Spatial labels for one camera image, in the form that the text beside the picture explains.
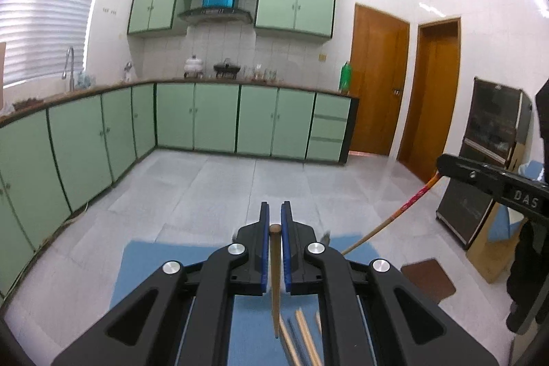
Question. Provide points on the light wooden chopstick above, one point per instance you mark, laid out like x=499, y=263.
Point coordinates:
x=318, y=323
x=291, y=344

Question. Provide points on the cardboard box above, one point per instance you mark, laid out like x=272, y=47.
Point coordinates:
x=2, y=66

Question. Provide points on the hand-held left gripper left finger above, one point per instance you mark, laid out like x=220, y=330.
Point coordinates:
x=264, y=254

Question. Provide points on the glass jar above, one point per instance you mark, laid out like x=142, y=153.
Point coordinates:
x=271, y=75
x=257, y=73

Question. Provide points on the brown floor mat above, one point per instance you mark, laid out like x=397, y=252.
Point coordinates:
x=429, y=280

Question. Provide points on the white pot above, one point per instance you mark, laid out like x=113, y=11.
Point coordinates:
x=194, y=66

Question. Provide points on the white window blind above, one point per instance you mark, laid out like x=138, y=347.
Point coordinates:
x=47, y=6

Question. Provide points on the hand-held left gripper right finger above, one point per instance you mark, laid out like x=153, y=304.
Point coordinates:
x=286, y=254

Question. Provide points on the green bottle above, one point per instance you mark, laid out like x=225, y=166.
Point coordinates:
x=345, y=76

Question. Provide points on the blue mat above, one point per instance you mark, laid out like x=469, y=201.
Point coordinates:
x=141, y=276

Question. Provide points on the cardboard panel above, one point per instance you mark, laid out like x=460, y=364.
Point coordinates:
x=493, y=259

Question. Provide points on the red patterned wooden chopstick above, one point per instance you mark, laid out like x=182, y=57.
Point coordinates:
x=308, y=338
x=386, y=222

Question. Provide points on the green base cabinets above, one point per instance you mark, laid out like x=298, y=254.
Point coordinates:
x=214, y=117

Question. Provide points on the black glass-front cabinet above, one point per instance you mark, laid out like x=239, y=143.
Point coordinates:
x=484, y=121

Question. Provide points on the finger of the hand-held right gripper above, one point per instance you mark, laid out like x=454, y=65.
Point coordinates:
x=467, y=173

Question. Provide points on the closed wooden door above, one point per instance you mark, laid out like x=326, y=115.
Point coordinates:
x=377, y=83

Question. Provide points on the person's right forearm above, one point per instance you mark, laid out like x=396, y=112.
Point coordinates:
x=523, y=271

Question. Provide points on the metal faucet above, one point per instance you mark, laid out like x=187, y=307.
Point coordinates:
x=70, y=57

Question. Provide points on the black wok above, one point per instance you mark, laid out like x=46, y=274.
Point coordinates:
x=227, y=68

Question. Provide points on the range hood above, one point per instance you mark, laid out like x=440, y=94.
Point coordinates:
x=214, y=13

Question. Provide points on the blue plastic object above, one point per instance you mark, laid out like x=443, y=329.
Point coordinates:
x=499, y=224

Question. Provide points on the recessed wooden door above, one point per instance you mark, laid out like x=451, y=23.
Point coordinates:
x=433, y=100

